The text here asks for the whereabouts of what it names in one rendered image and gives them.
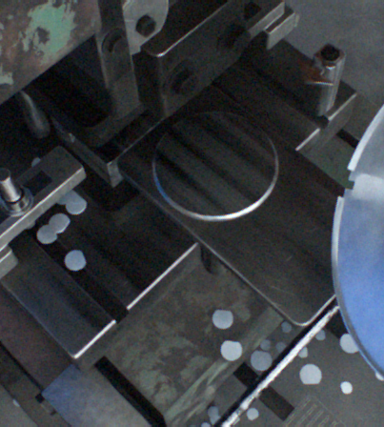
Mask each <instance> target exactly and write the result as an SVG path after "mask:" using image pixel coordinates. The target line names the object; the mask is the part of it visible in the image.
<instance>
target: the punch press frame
mask: <svg viewBox="0 0 384 427"><path fill-rule="evenodd" d="M101 28H103V27H102V23H101V19H100V14H99V9H98V5H97V0H0V105H1V104H2V103H4V102H5V101H6V100H8V99H9V98H10V97H12V96H13V95H14V94H16V93H17V92H19V91H20V90H21V89H23V88H24V86H25V85H27V84H28V83H29V82H30V81H31V80H32V79H34V78H35V77H36V76H38V75H39V74H40V73H42V72H43V71H45V70H46V69H49V68H50V67H51V66H53V65H54V64H55V63H57V62H58V61H59V60H61V59H62V58H63V57H65V56H66V55H67V54H69V53H70V52H71V51H73V50H74V49H76V48H77V47H78V46H79V45H80V44H81V43H83V42H84V41H85V40H87V39H88V38H89V37H90V36H92V35H93V34H94V33H96V32H97V31H99V30H100V29H101ZM354 153H355V148H354V147H352V146H351V145H350V144H348V143H347V142H346V141H344V140H343V139H342V138H340V137H339V136H338V135H336V134H335V135H334V136H333V137H332V138H331V139H330V140H329V141H328V142H327V143H325V144H324V145H323V146H322V147H321V148H320V149H319V150H318V151H317V152H316V153H315V154H314V155H313V157H312V158H311V159H310V160H311V161H312V162H313V163H314V164H315V165H316V166H317V167H318V168H320V169H321V170H322V171H324V172H326V173H328V174H329V175H330V176H332V177H333V178H334V179H336V180H337V181H338V182H340V183H341V184H342V185H343V186H345V187H346V188H347V189H351V190H353V189H354V184H355V181H352V180H349V178H350V175H351V174H352V171H351V170H349V169H348V168H349V166H350V164H351V161H352V159H353V157H354ZM216 310H225V311H231V312H232V315H233V321H232V324H231V326H230V327H228V328H225V329H222V328H218V327H216V326H215V325H214V323H213V321H212V315H213V314H214V312H215V311H216ZM339 310H340V309H339V306H338V303H337V299H336V297H335V298H334V299H333V300H332V301H331V302H330V303H329V305H328V306H327V307H326V308H325V309H324V310H323V311H322V312H321V313H320V314H319V315H318V316H317V317H316V318H315V319H314V321H313V322H312V323H311V324H310V325H309V326H308V327H307V328H304V329H303V330H302V331H301V332H300V334H299V335H298V336H297V337H296V338H295V339H294V340H293V341H292V342H291V343H290V344H289V345H288V346H287V347H286V349H285V350H283V351H282V352H281V353H280V354H279V355H278V356H277V357H276V358H275V359H274V360H273V362H272V364H271V366H270V367H269V368H268V369H266V370H264V371H263V372H262V373H261V374H260V375H259V376H258V378H257V379H256V380H255V381H254V382H253V383H252V384H251V385H250V386H249V387H248V388H247V389H246V391H245V393H244V394H243V395H242V396H241V397H240V398H239V399H238V400H236V401H235V402H234V403H233V404H232V405H231V407H230V408H229V409H228V410H227V411H226V412H225V413H224V414H223V415H222V416H221V417H220V418H219V419H218V420H217V421H216V422H215V424H214V425H213V426H212V427H232V426H233V425H234V424H235V423H236V422H237V420H238V419H239V418H240V417H241V416H242V414H243V413H244V412H245V411H246V410H247V409H248V407H249V406H250V405H251V404H252V403H253V402H254V401H255V400H256V399H257V398H259V397H260V395H261V394H262V393H263V392H264V391H265V390H266V389H267V388H268V387H269V386H270V385H271V384H272V382H273V381H274V380H275V379H276V378H277V377H278V376H279V375H280V374H281V373H282V372H283V370H284V369H285V368H286V367H287V366H288V365H289V364H290V363H291V362H292V361H293V360H294V359H295V357H296V356H297V355H298V354H299V353H300V352H301V351H302V350H303V349H304V348H305V346H306V345H307V344H308V343H309V342H310V341H311V340H312V339H313V338H314V337H315V336H316V335H317V333H318V332H319V331H320V330H321V329H322V328H323V327H324V326H325V325H326V324H327V323H328V322H329V321H330V319H331V318H332V317H333V316H334V315H335V314H336V313H337V312H338V311H339ZM282 321H283V318H282V317H281V316H280V315H279V314H277V313H276V312H275V311H274V310H273V309H272V308H271V307H270V306H268V305H267V304H266V303H265V302H264V301H263V300H262V299H260V298H258V297H257V296H256V294H255V293H253V292H252V291H251V290H250V289H249V288H248V287H247V286H246V285H244V284H243V283H242V282H241V281H240V280H239V279H238V278H236V277H235V276H234V275H233V274H232V273H231V272H230V271H227V272H226V273H225V274H223V275H221V276H215V275H212V274H210V273H209V272H208V271H207V270H206V269H205V268H204V265H203V260H202V261H201V262H200V263H199V264H198V265H197V266H196V267H195V268H194V269H193V270H192V271H191V273H190V274H189V275H188V276H187V277H186V278H185V279H183V280H182V281H181V282H180V283H179V284H178V285H177V286H176V287H175V288H174V289H173V290H172V291H171V292H170V293H169V294H168V295H167V296H166V297H165V298H164V299H162V300H161V301H159V302H158V303H157V304H156V305H155V306H154V307H153V308H152V309H151V310H150V311H149V312H148V313H147V314H146V315H145V316H144V317H142V318H141V319H140V320H139V321H138V322H137V323H136V324H135V325H134V326H133V327H132V328H131V329H130V330H129V331H128V332H127V333H126V334H125V335H124V337H122V338H121V339H120V340H119V341H118V342H117V343H116V344H115V345H114V346H113V347H112V348H111V349H110V350H109V351H108V352H107V353H106V354H105V355H103V356H101V357H100V358H99V359H98V360H97V362H98V363H99V364H100V365H101V366H102V367H103V368H104V369H105V370H106V371H107V372H108V373H109V374H110V375H111V376H112V377H113V378H114V379H115V380H116V381H117V382H118V383H119V384H120V385H121V386H122V388H123V389H124V390H125V391H126V392H127V393H128V394H129V396H130V397H131V398H132V399H133V400H134V401H135V402H137V403H138V404H139V405H140V406H141V407H142V408H143V409H144V410H145V411H146V412H147V413H148V414H149V416H150V417H151V418H152V419H153V420H154V421H155V422H156V423H157V424H158V425H159V426H160V427H182V426H183V424H184V423H185V422H186V421H187V419H188V418H189V417H190V416H191V415H192V414H194V415H198V414H200V413H201V412H202V411H203V410H204V408H205V407H206V406H207V405H208V404H209V403H210V402H212V401H213V400H214V398H215V391H216V390H217V389H218V388H219V387H220V386H221V385H222V383H223V382H224V381H225V380H226V379H227V378H228V377H229V376H230V375H231V374H232V373H233V372H234V371H235V370H236V369H237V368H238V367H239V366H240V365H241V364H242V363H243V361H244V360H245V359H246V358H247V357H248V356H249V355H250V354H251V353H252V352H253V351H254V350H255V349H256V348H257V347H258V346H259V345H260V344H261V343H262V341H263V340H264V339H265V338H266V337H267V336H268V335H269V334H270V333H271V332H272V331H273V330H274V329H275V328H276V327H277V326H278V325H279V324H280V323H281V322H282ZM225 341H231V342H238V343H240V345H241V347H242V355H241V356H240V357H239V358H237V359H235V360H229V359H226V358H225V357H223V356H222V354H221V347H222V345H223V344H224V342H225Z"/></svg>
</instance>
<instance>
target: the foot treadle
mask: <svg viewBox="0 0 384 427"><path fill-rule="evenodd" d="M232 374H233V375H234V376H235V377H236V378H237V379H238V380H239V381H240V382H241V383H243V384H244V385H245V386H246V388H248V387H249V386H250V385H251V384H252V383H253V382H254V381H255V380H256V379H257V378H258V374H257V373H256V372H255V371H254V370H253V369H252V368H251V367H249V365H248V364H247V363H246V362H245V361H243V363H242V364H241V365H240V366H239V367H238V368H237V369H236V370H235V371H234V372H233V373H232ZM259 399H260V400H261V401H262V402H263V403H264V404H265V405H266V406H267V407H269V408H270V409H271V410H272V411H273V412H274V413H275V414H276V415H277V416H278V417H279V418H280V419H281V420H283V421H284V422H283V423H282V424H281V425H280V426H279V427H347V426H346V425H345V424H344V423H343V422H341V421H339V420H338V419H337V418H336V417H335V416H334V414H333V413H332V412H331V411H329V410H328V409H327V408H326V407H325V406H324V405H323V404H322V403H321V402H320V401H319V400H317V399H316V398H315V397H314V396H305V397H304V398H303V400H302V401H301V402H300V403H299V404H298V405H297V406H296V407H295V408H294V407H293V406H292V404H291V403H290V402H289V401H288V400H287V399H286V398H284V397H283V396H281V395H280V394H279V393H278V392H277V391H276V390H275V389H274V388H273V387H271V386H269V387H268V388H267V389H266V390H265V391H264V392H263V393H262V394H261V395H260V397H259Z"/></svg>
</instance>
